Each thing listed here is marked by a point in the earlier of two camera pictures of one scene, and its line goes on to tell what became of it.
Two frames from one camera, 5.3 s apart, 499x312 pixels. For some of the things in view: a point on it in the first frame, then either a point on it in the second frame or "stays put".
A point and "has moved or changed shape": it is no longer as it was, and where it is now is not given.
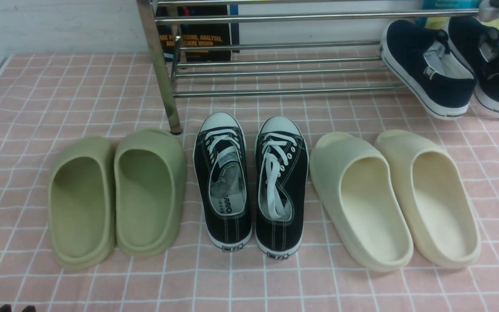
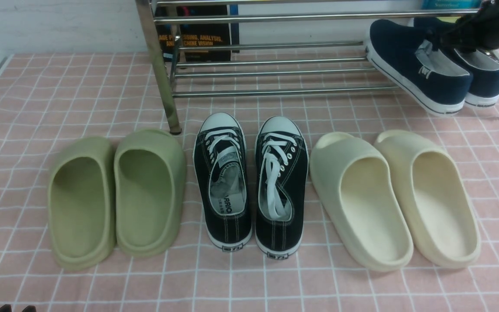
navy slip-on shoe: (422, 58) has moved or changed shape
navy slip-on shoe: (480, 46) has moved or changed shape
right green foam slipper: (150, 180) stays put
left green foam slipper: (82, 195) stays put
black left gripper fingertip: (29, 308) stays put
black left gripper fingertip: (6, 307) stays put
